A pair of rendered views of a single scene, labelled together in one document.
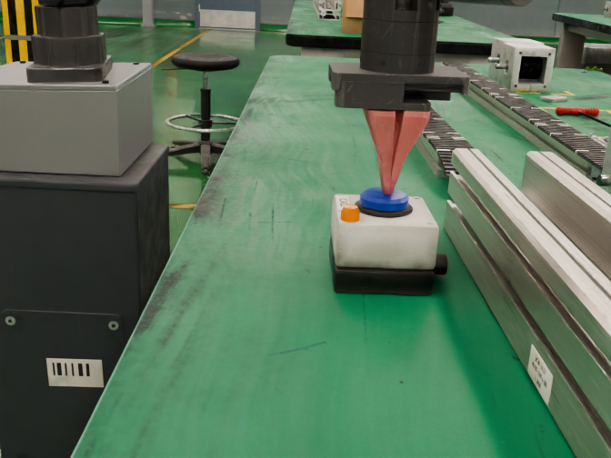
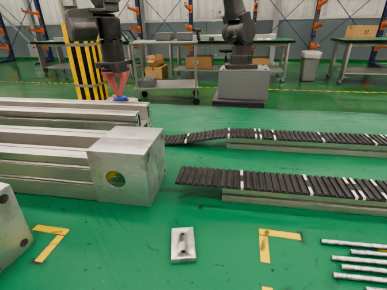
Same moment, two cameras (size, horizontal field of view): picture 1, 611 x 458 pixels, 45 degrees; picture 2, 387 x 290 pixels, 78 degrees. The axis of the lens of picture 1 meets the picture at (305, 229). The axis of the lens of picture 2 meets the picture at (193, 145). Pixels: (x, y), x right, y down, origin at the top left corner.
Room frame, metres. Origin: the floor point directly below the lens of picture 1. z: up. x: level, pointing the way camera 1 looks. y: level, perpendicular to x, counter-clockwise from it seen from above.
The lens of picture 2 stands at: (0.93, -0.70, 1.03)
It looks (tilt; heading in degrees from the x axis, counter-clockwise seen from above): 26 degrees down; 102
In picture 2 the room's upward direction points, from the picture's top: 1 degrees counter-clockwise
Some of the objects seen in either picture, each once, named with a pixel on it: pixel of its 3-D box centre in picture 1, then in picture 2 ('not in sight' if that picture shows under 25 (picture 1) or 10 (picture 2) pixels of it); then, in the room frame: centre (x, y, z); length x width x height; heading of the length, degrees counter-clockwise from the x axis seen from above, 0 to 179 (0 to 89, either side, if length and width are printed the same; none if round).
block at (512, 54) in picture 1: (520, 66); not in sight; (1.70, -0.47, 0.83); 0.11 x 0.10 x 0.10; 93
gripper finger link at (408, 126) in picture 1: (375, 135); (118, 79); (0.58, -0.05, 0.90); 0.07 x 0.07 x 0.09; 2
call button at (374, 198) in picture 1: (384, 204); (120, 99); (0.58, -0.06, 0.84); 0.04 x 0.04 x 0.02
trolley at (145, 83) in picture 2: not in sight; (163, 67); (-0.23, 2.81, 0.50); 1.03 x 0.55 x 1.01; 12
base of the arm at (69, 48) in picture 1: (68, 40); (241, 57); (0.92, 0.30, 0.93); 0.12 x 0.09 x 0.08; 9
